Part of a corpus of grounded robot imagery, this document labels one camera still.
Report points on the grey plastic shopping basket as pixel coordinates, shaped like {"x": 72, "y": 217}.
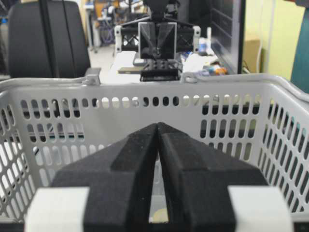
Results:
{"x": 46, "y": 124}

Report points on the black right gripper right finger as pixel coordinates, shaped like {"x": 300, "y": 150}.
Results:
{"x": 210, "y": 191}

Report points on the black office chair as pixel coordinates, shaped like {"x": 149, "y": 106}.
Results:
{"x": 47, "y": 43}

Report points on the black computer monitor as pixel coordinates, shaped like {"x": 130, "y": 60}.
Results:
{"x": 226, "y": 18}

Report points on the cardboard box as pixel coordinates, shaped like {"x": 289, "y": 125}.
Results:
{"x": 251, "y": 52}

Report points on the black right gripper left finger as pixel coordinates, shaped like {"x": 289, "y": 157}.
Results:
{"x": 108, "y": 191}

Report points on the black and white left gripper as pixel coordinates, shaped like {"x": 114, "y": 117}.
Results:
{"x": 159, "y": 42}

